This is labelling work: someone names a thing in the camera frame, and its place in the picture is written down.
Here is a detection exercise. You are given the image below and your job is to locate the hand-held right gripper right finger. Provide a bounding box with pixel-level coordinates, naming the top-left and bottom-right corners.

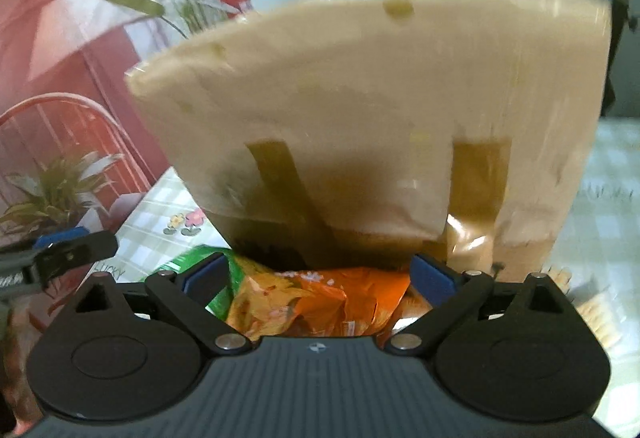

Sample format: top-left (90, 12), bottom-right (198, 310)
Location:
top-left (383, 254), bottom-right (577, 359)

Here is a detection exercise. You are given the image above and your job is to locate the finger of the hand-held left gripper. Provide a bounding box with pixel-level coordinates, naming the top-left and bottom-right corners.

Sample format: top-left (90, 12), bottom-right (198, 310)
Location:
top-left (29, 226), bottom-right (120, 291)

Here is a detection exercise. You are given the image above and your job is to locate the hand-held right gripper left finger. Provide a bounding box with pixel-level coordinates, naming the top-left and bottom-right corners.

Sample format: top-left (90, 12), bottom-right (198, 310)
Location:
top-left (74, 251), bottom-right (253, 356)

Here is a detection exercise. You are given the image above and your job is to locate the orange snack packet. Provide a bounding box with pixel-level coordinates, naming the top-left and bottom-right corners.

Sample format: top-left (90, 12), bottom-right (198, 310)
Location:
top-left (226, 267), bottom-right (412, 345)

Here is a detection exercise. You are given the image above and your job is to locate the beige cardboard box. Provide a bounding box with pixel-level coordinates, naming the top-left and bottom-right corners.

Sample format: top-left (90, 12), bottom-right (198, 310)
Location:
top-left (124, 0), bottom-right (614, 280)

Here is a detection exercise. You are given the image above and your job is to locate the green snack packet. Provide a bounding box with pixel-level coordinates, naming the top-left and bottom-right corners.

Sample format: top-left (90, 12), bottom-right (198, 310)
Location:
top-left (144, 245), bottom-right (242, 320)

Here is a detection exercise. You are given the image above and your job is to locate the small potted plant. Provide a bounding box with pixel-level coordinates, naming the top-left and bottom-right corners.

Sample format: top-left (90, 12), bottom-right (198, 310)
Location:
top-left (0, 150), bottom-right (127, 240)

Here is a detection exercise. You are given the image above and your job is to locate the clear biscuit packet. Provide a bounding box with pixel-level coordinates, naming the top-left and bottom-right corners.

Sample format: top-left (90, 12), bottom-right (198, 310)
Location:
top-left (547, 265), bottom-right (623, 350)

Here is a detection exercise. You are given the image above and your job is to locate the red printed backdrop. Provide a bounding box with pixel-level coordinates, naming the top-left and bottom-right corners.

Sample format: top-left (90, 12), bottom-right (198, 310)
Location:
top-left (0, 0), bottom-right (255, 249)

